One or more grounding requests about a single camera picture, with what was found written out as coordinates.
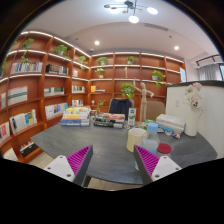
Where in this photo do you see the stack of dark books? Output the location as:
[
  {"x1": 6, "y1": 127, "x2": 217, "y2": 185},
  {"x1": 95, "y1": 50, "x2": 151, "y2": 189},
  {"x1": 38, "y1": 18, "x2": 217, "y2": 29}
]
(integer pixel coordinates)
[{"x1": 92, "y1": 112, "x2": 126, "y2": 129}]

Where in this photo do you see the branched globe ceiling lamp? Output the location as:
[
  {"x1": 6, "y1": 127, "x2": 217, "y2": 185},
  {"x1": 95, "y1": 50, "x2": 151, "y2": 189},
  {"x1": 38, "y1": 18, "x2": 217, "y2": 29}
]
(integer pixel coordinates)
[{"x1": 103, "y1": 0, "x2": 159, "y2": 24}]

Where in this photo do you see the pink white flower bouquet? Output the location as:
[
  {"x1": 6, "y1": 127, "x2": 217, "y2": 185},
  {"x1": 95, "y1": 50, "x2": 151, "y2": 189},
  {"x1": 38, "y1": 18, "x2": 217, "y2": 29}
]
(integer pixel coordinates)
[{"x1": 184, "y1": 81, "x2": 204, "y2": 109}]

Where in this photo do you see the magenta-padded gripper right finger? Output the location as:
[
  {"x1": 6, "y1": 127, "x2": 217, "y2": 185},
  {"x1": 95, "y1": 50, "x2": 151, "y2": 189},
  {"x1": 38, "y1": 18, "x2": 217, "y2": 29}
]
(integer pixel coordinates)
[{"x1": 133, "y1": 144, "x2": 183, "y2": 186}]

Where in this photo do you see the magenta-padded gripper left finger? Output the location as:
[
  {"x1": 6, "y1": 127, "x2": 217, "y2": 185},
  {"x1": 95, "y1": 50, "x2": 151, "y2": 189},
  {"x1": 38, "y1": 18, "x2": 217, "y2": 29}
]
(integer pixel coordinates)
[{"x1": 43, "y1": 144, "x2": 94, "y2": 187}]

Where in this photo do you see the tan upholstered chair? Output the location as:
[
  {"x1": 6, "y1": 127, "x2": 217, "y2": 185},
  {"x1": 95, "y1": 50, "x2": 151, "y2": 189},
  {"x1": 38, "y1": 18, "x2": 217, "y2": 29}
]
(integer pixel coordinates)
[{"x1": 145, "y1": 100, "x2": 167, "y2": 122}]

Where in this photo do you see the dark blue chair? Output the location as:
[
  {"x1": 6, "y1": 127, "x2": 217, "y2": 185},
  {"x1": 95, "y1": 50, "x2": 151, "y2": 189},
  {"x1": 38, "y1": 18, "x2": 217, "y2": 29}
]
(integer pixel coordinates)
[{"x1": 108, "y1": 97, "x2": 135, "y2": 121}]

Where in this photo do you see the flat round red coaster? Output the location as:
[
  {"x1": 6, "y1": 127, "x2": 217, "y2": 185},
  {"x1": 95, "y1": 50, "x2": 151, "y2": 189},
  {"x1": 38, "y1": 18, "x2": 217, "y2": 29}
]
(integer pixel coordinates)
[{"x1": 156, "y1": 142, "x2": 173, "y2": 155}]

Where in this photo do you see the ceiling air vent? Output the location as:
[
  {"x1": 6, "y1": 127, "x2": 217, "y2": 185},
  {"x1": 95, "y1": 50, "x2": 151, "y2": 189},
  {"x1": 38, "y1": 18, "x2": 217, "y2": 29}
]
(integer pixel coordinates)
[{"x1": 143, "y1": 22, "x2": 169, "y2": 32}]

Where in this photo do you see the white and green carton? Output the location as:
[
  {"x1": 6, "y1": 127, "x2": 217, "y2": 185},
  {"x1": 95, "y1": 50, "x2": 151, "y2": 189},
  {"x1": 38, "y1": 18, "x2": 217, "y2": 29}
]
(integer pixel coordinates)
[{"x1": 127, "y1": 107, "x2": 137, "y2": 127}]

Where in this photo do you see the white paper poster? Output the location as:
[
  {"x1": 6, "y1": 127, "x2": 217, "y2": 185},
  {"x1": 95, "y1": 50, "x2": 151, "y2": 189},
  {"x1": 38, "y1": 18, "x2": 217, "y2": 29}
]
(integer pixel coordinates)
[{"x1": 179, "y1": 67, "x2": 187, "y2": 83}]

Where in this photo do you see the black ceiling track rail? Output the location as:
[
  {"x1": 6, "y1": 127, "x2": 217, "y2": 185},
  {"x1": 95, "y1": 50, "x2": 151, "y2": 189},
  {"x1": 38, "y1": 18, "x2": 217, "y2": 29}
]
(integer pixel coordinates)
[{"x1": 194, "y1": 54, "x2": 223, "y2": 67}]

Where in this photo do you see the stack of white books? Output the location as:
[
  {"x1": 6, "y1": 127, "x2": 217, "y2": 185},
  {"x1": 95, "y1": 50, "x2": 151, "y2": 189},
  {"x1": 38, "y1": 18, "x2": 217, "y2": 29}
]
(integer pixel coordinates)
[{"x1": 155, "y1": 113, "x2": 186, "y2": 139}]

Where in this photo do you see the white pitcher vase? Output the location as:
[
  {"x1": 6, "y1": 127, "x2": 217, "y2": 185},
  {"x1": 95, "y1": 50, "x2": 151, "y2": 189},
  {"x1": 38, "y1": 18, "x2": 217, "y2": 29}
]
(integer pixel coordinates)
[{"x1": 184, "y1": 105, "x2": 203, "y2": 137}]

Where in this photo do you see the orange wooden shelf unit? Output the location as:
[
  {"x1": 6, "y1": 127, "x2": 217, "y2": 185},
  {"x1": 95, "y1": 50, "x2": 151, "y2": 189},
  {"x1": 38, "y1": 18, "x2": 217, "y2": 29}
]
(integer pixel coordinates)
[{"x1": 0, "y1": 30, "x2": 186, "y2": 164}]

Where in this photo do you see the cream ceramic cup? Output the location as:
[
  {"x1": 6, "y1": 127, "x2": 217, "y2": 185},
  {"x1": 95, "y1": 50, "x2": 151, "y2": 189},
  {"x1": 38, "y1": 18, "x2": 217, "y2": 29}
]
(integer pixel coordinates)
[{"x1": 126, "y1": 127, "x2": 148, "y2": 153}]

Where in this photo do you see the grey curtain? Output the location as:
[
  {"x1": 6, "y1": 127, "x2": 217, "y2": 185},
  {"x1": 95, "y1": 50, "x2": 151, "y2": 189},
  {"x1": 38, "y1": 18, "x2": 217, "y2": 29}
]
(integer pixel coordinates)
[{"x1": 197, "y1": 63, "x2": 224, "y2": 82}]

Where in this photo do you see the stack of colourful books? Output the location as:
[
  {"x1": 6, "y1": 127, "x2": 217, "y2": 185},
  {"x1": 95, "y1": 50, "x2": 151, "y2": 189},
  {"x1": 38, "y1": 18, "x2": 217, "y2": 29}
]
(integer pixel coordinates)
[{"x1": 60, "y1": 105, "x2": 92, "y2": 127}]

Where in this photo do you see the wooden artist mannequin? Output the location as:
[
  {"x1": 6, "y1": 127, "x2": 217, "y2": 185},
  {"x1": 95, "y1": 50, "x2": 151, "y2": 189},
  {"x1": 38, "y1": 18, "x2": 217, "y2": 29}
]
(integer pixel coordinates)
[{"x1": 133, "y1": 78, "x2": 155, "y2": 123}]

